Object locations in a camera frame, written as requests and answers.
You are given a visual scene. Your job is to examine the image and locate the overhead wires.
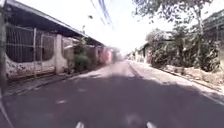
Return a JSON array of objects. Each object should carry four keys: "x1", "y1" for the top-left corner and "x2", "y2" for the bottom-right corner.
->
[{"x1": 89, "y1": 0, "x2": 115, "y2": 30}]

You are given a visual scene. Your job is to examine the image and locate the concrete pavement strip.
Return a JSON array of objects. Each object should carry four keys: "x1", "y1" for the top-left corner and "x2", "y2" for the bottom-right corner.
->
[{"x1": 2, "y1": 68, "x2": 101, "y2": 98}]

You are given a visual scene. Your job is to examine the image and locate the building behind trees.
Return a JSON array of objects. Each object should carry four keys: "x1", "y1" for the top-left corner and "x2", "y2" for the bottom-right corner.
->
[{"x1": 127, "y1": 41, "x2": 152, "y2": 64}]

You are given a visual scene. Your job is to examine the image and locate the group of trees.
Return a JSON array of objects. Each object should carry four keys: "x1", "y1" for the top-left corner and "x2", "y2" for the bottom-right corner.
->
[{"x1": 132, "y1": 0, "x2": 224, "y2": 73}]

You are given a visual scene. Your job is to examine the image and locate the building with fenced wall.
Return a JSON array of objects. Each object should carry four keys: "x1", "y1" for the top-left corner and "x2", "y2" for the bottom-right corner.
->
[{"x1": 0, "y1": 0, "x2": 113, "y2": 81}]

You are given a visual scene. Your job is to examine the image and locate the grey asphalt road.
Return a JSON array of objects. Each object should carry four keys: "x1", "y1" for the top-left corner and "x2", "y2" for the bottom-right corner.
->
[{"x1": 0, "y1": 60, "x2": 224, "y2": 128}]

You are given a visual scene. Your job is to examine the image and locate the pale dirt verge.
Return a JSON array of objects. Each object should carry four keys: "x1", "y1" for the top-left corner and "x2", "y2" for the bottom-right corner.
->
[{"x1": 128, "y1": 59, "x2": 224, "y2": 95}]

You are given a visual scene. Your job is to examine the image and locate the green bush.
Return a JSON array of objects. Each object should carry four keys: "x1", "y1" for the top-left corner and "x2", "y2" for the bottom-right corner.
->
[{"x1": 72, "y1": 38, "x2": 92, "y2": 72}]

